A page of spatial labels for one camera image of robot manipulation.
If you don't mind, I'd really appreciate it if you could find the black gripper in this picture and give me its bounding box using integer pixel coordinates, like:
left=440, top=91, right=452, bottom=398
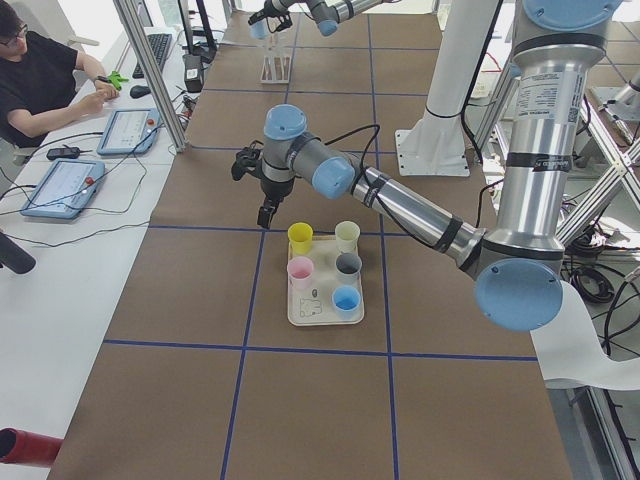
left=257, top=178, right=294, bottom=230
left=252, top=3, right=292, bottom=28

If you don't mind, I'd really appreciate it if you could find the light blue plastic cup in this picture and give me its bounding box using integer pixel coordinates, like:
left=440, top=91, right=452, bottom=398
left=250, top=19, right=268, bottom=40

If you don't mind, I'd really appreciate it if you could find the pink plastic cup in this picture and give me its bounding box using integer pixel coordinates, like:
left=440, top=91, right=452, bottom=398
left=286, top=256, right=315, bottom=290

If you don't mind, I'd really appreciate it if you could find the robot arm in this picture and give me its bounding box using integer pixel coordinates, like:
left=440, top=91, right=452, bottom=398
left=248, top=0, right=384, bottom=39
left=257, top=1, right=617, bottom=331

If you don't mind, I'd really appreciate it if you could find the yellow plastic cup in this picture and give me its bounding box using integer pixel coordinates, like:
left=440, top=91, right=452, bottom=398
left=287, top=222, right=314, bottom=255

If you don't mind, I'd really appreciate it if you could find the cream white plastic cup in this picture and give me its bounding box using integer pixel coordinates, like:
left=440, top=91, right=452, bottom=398
left=334, top=220, right=361, bottom=253

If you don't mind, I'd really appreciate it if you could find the grey plastic cup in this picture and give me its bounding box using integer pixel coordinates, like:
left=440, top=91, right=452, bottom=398
left=335, top=252, right=362, bottom=284

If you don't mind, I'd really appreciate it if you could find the black power adapter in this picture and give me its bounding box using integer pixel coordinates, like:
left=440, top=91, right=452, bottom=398
left=182, top=54, right=204, bottom=93

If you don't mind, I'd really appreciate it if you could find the cream rabbit print tray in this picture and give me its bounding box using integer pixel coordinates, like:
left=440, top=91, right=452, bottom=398
left=287, top=235, right=365, bottom=327

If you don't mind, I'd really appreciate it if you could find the black keyboard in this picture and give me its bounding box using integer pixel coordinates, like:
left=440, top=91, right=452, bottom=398
left=132, top=33, right=173, bottom=80

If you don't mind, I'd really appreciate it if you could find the black computer mouse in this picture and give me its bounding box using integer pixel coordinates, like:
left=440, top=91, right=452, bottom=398
left=129, top=85, right=151, bottom=99

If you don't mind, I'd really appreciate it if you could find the far blue teach pendant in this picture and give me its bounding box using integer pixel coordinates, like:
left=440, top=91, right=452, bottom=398
left=96, top=108, right=160, bottom=156

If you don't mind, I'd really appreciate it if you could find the blue teach pendant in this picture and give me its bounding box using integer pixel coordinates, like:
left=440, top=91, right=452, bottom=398
left=20, top=159, right=106, bottom=220
left=96, top=108, right=160, bottom=156

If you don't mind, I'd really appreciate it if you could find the green toy figure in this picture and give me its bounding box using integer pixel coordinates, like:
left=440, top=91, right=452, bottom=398
left=107, top=71, right=129, bottom=91

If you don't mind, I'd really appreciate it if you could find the near blue teach pendant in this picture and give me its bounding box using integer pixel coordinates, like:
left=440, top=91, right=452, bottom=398
left=20, top=159, right=106, bottom=220

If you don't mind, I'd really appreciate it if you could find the seated person black shirt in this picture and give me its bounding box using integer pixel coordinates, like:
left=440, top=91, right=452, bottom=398
left=1, top=1, right=119, bottom=148

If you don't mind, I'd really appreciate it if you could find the white paper sheet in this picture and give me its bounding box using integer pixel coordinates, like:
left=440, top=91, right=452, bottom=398
left=531, top=281, right=639, bottom=391

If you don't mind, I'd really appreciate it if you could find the red cylinder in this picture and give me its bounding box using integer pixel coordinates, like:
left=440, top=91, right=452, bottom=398
left=1, top=428, right=63, bottom=468

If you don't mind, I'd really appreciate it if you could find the white wire cup rack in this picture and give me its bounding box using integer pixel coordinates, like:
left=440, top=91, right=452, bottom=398
left=260, top=32, right=292, bottom=85

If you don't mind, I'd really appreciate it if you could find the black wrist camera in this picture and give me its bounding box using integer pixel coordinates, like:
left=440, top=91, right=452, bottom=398
left=231, top=146, right=261, bottom=181

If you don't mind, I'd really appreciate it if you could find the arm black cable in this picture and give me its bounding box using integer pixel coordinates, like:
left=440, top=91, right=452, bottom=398
left=327, top=123, right=451, bottom=241

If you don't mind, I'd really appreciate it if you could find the aluminium frame post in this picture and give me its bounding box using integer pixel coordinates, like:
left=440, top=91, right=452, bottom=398
left=113, top=0, right=187, bottom=153

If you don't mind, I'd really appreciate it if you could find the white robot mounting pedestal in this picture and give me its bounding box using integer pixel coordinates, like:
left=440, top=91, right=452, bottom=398
left=395, top=0, right=502, bottom=177

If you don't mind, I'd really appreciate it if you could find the black cylinder handle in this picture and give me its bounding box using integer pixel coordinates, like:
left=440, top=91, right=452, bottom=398
left=0, top=233, right=36, bottom=274

